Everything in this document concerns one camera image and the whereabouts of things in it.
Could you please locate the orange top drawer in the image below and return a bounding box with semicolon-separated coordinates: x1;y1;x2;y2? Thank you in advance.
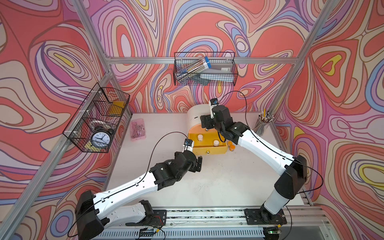
189;124;217;135

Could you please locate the cream round drawer cabinet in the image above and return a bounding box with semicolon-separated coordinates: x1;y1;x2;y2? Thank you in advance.
187;104;210;136

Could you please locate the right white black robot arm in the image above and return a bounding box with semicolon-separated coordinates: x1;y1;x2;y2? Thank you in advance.
200;105;308;217

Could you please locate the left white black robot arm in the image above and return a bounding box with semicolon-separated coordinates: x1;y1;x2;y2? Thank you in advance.
75;150;203;240

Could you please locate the grey box in basket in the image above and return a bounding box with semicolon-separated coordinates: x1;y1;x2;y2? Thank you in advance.
200;63;234;82

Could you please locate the clear pencil tube blue cap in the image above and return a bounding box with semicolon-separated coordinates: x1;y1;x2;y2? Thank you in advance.
175;57;212;84

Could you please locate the pencil holder cup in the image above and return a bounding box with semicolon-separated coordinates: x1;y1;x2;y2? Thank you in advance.
254;109;274;136

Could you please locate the pink plastic case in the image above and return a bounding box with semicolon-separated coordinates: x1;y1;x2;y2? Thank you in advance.
130;118;146;141

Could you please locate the green circuit board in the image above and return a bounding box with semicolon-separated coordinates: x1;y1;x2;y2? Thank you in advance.
138;228;159;238

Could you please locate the yellow object in basket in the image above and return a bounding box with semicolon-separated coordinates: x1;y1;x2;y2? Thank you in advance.
108;101;126;117

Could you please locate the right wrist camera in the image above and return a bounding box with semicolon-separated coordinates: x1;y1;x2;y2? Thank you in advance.
210;98;219;119

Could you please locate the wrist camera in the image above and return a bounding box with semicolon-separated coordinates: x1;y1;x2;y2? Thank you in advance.
210;98;219;119
183;139;194;152

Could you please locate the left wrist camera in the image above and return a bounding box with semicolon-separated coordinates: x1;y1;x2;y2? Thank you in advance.
183;139;194;152

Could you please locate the black wire basket back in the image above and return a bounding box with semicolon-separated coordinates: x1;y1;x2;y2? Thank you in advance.
173;51;239;87

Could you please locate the black wire basket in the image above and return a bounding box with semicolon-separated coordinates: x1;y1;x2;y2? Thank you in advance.
173;51;239;87
63;83;130;153

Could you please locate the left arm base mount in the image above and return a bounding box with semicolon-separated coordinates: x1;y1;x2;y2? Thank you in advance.
125;200;167;227

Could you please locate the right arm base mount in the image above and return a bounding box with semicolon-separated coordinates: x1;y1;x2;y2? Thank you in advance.
244;208;287;226

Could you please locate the black wire basket left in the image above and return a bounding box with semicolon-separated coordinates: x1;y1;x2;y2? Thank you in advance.
63;83;130;153

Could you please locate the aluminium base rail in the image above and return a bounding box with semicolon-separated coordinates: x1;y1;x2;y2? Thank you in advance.
91;206;337;240

